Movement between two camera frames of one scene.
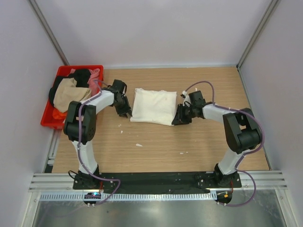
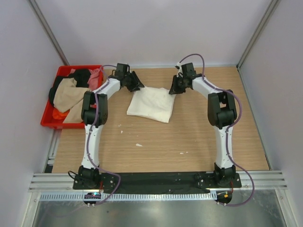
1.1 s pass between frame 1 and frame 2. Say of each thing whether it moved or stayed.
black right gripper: moved
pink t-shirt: stayed
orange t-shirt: stayed
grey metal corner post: stayed
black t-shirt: stayed
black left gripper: moved
